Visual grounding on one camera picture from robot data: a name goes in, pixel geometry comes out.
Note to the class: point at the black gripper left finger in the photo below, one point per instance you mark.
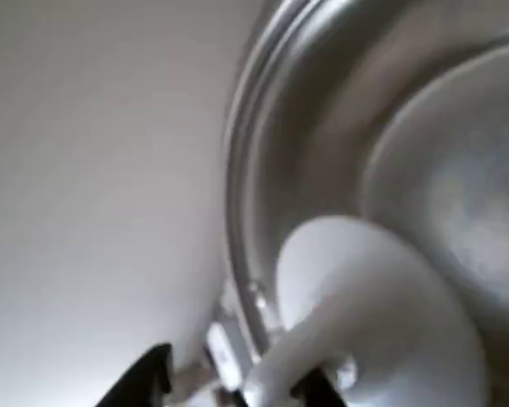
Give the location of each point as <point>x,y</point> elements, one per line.
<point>144,373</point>

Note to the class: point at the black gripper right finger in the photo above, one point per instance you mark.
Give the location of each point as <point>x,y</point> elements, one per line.
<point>318,390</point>

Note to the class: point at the glass lid with white knob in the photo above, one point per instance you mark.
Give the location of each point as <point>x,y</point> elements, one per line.
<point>343,275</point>

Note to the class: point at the white rice cooker body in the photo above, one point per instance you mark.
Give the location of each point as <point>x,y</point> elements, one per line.
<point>221,348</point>

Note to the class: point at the steel inner cooking pot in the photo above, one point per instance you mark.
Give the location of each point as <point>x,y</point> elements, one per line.
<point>246,169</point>

